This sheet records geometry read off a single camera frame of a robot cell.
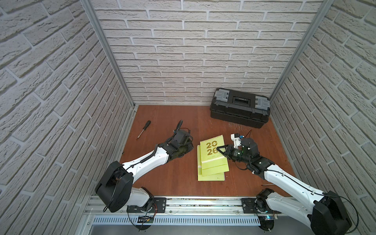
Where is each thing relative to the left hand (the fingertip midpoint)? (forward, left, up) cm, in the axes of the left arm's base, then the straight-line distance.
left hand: (195, 143), depth 85 cm
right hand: (-5, -12, +4) cm, 14 cm away
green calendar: (-12, -9, +1) cm, 15 cm away
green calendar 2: (-17, -10, -7) cm, 21 cm away
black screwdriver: (+23, +35, -11) cm, 43 cm away
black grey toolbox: (+24, -31, +7) cm, 39 cm away
